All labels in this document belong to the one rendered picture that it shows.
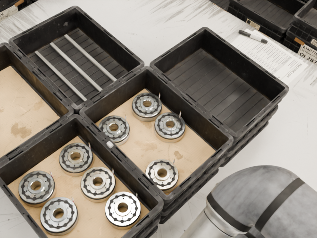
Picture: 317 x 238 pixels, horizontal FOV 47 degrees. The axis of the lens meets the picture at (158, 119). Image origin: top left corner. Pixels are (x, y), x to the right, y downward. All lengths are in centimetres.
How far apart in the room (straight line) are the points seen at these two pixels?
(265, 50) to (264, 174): 116
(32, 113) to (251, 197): 87
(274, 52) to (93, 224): 111
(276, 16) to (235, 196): 192
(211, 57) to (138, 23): 45
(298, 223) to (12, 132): 94
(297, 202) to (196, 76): 86
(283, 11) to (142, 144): 158
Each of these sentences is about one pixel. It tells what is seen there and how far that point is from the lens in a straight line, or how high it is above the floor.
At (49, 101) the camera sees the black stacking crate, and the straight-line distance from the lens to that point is 131.
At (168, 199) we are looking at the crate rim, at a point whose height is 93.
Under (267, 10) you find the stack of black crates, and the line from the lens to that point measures 250.
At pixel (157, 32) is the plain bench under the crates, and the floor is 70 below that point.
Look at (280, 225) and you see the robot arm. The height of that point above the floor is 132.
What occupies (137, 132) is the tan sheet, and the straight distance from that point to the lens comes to 123.
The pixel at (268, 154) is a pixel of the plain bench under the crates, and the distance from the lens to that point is 144.
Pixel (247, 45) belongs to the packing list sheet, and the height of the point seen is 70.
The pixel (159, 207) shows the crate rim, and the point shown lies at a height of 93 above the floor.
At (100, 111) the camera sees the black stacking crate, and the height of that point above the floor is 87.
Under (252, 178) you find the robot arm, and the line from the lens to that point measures 65.
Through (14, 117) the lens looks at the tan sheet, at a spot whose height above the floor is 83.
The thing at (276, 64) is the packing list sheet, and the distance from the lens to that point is 172.
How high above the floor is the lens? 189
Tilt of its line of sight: 57 degrees down
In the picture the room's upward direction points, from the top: 7 degrees clockwise
